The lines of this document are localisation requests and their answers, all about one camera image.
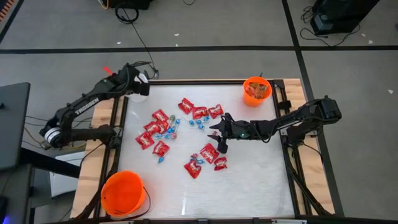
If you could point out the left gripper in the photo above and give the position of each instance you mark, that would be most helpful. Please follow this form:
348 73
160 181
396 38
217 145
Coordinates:
124 81

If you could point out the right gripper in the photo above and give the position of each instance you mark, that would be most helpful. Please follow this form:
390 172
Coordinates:
242 130

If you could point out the red Skittles pack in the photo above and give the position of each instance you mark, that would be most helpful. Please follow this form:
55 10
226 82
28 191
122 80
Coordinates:
220 163
199 112
209 153
186 105
144 140
192 168
160 115
161 148
151 127
164 127
215 111

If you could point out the orange gummy clear wrapper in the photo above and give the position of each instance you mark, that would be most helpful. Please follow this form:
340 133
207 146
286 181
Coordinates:
258 94
251 91

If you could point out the green gummy clear wrapper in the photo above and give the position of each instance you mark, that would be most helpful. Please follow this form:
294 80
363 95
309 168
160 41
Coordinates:
262 88

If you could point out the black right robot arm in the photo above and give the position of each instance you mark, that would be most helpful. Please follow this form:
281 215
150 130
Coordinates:
280 123

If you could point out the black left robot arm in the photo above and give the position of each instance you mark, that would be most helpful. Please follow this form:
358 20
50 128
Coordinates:
84 107

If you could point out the red ribbon tag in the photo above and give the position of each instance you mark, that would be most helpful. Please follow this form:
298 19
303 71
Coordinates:
108 70

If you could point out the white skull bucket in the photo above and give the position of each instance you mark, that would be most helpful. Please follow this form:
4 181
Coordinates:
136 99

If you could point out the pink lollipop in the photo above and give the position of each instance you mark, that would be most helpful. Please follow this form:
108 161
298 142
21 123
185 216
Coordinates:
194 155
173 136

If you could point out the orange jack-o-lantern bucket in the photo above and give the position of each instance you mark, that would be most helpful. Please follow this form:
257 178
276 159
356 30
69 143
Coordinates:
248 101

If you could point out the green lollipop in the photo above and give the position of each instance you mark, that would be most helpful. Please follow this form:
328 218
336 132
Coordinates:
172 118

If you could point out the black floor equipment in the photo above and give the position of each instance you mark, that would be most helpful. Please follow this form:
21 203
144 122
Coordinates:
130 3

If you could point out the light wooden side board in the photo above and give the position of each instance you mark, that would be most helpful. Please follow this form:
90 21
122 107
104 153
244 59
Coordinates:
91 168
321 183

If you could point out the black stand beam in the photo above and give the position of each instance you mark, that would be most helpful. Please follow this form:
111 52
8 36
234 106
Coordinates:
46 161

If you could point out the white box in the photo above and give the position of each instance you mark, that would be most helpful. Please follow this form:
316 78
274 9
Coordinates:
65 183

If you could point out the grey flat panel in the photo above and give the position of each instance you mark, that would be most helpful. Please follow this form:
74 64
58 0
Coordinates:
12 124

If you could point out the orange black striped strip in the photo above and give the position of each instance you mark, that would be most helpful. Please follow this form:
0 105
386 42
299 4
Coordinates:
5 9

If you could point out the grey cabinet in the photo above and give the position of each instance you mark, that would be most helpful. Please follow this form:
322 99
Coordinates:
18 193

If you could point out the black equipment case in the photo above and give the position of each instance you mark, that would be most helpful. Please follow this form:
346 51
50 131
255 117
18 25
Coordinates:
342 15

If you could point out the black device with light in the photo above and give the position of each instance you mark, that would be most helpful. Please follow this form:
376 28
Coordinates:
4 214

